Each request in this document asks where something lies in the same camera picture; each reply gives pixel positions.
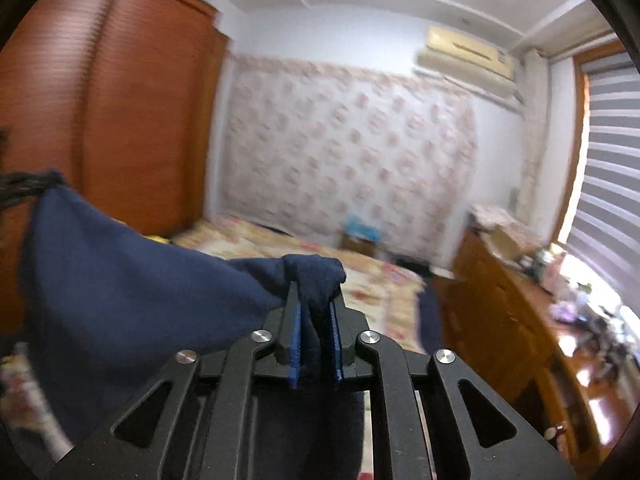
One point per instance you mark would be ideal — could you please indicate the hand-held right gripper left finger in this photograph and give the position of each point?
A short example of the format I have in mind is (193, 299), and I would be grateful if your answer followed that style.
(295, 345)

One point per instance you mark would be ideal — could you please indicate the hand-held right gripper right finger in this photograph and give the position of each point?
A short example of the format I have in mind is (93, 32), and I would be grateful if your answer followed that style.
(336, 345)

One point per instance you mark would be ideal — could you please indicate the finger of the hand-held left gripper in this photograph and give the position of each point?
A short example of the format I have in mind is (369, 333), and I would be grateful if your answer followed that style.
(22, 187)

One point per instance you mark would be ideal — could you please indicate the navy blue printed t-shirt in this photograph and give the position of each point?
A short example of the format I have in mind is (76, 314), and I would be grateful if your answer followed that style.
(125, 285)

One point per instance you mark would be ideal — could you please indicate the rose floral blanket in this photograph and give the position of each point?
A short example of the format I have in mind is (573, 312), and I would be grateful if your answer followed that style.
(375, 280)

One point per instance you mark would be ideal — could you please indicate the small brown cardboard box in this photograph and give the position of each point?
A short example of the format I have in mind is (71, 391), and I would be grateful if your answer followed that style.
(357, 246)

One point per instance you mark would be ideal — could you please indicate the teal package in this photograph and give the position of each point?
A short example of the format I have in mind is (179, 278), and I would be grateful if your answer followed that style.
(362, 227)

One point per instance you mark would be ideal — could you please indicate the wooden louvred wardrobe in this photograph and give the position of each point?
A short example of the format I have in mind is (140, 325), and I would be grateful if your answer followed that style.
(150, 110)

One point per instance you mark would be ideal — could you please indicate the wooden sideboard cabinet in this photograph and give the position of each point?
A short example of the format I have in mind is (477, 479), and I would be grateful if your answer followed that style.
(495, 310)

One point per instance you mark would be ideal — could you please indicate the open cardboard box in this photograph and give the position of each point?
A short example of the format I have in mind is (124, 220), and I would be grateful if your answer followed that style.
(510, 245)

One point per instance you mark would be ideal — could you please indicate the folded floral cloth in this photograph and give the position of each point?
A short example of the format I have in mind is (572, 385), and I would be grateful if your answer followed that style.
(495, 217)

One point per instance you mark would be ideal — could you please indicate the pink container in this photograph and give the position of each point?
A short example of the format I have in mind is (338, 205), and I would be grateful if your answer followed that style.
(555, 272)

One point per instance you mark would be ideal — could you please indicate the purple tissue pack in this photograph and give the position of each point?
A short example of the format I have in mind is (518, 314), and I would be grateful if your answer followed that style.
(565, 311)

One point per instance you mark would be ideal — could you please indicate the beige lace curtain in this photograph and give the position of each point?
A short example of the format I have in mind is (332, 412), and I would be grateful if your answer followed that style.
(532, 135)

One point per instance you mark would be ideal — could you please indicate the striped window blind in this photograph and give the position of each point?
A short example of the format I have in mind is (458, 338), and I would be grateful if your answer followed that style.
(610, 160)

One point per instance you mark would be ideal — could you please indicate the beige wall air conditioner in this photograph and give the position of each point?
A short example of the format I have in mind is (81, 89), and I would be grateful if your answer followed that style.
(465, 60)

